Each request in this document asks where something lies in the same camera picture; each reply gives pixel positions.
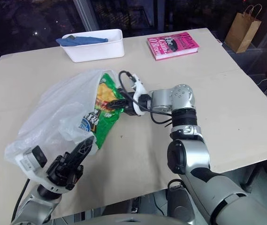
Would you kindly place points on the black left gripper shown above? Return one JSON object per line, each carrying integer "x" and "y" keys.
{"x": 63, "y": 171}

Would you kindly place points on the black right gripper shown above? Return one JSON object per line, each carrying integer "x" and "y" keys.
{"x": 129, "y": 105}

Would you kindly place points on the green snack bag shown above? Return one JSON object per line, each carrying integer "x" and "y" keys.
{"x": 105, "y": 127}

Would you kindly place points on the clear plastic bag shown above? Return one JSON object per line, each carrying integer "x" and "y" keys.
{"x": 53, "y": 100}

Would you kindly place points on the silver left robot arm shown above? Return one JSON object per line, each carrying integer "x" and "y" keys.
{"x": 33, "y": 206}

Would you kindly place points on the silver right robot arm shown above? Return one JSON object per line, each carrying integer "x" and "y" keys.
{"x": 189, "y": 150}

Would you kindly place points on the brown paper bag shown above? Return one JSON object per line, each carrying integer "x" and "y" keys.
{"x": 242, "y": 32}

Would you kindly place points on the white plastic bin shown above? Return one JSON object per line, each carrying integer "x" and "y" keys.
{"x": 95, "y": 53}

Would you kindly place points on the blue cloth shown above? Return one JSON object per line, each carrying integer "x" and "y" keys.
{"x": 82, "y": 41}

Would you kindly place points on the pink book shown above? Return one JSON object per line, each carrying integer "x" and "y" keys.
{"x": 170, "y": 45}

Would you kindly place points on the black rounded object under table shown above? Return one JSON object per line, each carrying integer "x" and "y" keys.
{"x": 176, "y": 195}

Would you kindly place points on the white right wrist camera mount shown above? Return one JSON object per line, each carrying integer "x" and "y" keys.
{"x": 139, "y": 90}

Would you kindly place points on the grey window frame post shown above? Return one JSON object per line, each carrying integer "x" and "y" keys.
{"x": 84, "y": 11}

